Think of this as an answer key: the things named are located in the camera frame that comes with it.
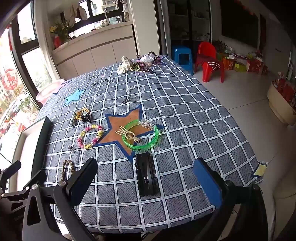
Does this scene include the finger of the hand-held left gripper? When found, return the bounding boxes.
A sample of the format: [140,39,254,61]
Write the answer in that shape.
[0,189,30,224]
[0,161,22,193]

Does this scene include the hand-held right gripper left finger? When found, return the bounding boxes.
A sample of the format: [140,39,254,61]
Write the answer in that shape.
[21,158,99,241]

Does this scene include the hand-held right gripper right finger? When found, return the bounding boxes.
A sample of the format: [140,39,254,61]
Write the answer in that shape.
[193,158,270,241]

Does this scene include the brown braided bracelet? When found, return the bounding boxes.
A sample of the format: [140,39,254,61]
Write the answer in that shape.
[60,160,75,182]

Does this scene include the dark green box white lining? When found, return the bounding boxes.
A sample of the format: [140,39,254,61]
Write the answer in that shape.
[0,116,52,193]

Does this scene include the pink yellow spiral bracelet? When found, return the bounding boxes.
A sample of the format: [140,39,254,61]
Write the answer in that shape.
[77,124,103,149]

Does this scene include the large black hair clip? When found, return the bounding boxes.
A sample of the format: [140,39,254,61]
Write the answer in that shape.
[135,152,160,197]

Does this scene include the beige rabbit hair clip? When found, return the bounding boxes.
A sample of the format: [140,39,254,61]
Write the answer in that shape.
[115,126,141,144]

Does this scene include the green translucent bracelet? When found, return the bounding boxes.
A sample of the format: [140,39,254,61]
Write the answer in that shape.
[122,119,159,151]

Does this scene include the blue checked tablecloth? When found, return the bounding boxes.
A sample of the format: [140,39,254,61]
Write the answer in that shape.
[38,56,262,234]

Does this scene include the translucent pink basin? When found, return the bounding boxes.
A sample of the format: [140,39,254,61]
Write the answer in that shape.
[36,79,65,105]

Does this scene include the red round window decal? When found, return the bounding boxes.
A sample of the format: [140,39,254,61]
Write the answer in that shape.
[3,68,19,90]

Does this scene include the cream round tub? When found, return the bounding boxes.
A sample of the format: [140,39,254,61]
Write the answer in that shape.
[266,80,296,126]

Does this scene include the cream scrunchie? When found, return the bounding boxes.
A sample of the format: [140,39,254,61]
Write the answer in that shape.
[117,56,132,74]

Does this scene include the row of gift boxes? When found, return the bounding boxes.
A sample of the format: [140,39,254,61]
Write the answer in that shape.
[216,47,270,75]

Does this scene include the beige counter cabinet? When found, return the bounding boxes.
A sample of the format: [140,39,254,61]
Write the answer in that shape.
[51,23,139,78]

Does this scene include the red plastic chair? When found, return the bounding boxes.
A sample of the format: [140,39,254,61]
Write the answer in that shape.
[194,42,225,83]

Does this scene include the pile of hair accessories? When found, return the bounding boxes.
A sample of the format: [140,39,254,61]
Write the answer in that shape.
[129,53,167,75]

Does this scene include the blue plastic stool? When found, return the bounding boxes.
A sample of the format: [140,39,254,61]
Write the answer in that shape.
[171,46,194,75]

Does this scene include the yellow flower bouquet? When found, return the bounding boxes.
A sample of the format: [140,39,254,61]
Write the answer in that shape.
[49,20,75,48]

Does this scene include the glass display cabinet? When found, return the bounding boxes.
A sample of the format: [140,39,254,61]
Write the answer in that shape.
[166,0,212,47]

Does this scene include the yellow hair tie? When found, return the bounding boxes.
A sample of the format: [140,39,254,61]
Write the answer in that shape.
[74,107,90,120]

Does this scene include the silver chain necklace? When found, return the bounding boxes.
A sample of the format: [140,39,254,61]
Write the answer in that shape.
[122,84,146,105]

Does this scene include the thin dark necklace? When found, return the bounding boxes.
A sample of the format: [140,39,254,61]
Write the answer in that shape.
[91,75,115,87]

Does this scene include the black wall television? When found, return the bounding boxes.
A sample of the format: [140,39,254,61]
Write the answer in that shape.
[220,0,259,48]

